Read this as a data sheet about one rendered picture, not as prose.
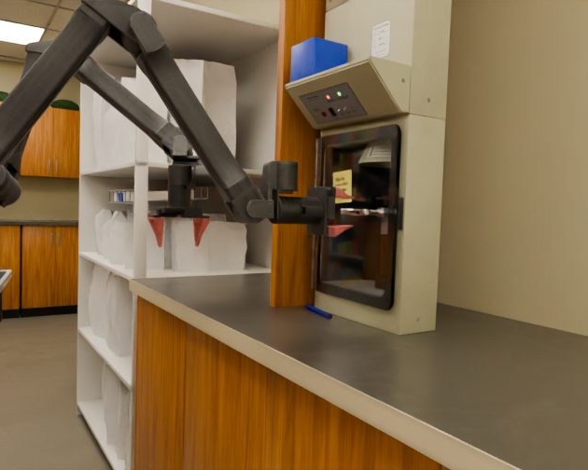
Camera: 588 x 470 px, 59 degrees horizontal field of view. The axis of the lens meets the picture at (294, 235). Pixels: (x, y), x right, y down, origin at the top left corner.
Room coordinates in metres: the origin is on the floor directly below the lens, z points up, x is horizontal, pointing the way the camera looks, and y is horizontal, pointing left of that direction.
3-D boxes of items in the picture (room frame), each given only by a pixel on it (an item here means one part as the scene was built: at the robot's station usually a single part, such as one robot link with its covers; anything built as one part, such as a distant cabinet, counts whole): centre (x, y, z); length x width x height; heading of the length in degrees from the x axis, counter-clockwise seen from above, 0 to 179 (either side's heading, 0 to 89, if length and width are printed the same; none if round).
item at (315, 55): (1.29, -0.05, 1.56); 0.10 x 0.10 x 0.09; 33
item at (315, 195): (1.11, -0.03, 1.20); 0.07 x 0.07 x 0.10; 33
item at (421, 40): (1.31, -0.25, 1.33); 0.32 x 0.25 x 0.77; 33
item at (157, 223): (1.30, 0.32, 1.14); 0.07 x 0.07 x 0.09; 33
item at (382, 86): (1.21, -0.10, 1.46); 0.32 x 0.11 x 0.10; 33
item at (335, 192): (1.14, -0.09, 1.22); 0.09 x 0.07 x 0.07; 123
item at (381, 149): (1.23, -0.14, 1.19); 0.30 x 0.01 x 0.40; 30
